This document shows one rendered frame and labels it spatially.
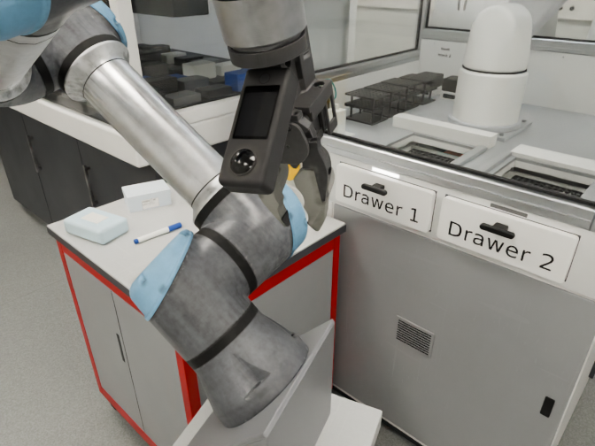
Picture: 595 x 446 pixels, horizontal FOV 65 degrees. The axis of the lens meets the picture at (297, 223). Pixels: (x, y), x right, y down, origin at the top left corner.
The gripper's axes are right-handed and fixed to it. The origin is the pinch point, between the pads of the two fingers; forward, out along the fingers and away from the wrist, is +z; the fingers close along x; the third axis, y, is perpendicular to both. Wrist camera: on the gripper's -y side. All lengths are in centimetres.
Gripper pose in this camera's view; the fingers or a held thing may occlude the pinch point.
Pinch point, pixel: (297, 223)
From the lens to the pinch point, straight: 53.1
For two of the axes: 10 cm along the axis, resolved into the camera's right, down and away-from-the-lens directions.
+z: 1.8, 7.6, 6.3
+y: 3.9, -6.4, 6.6
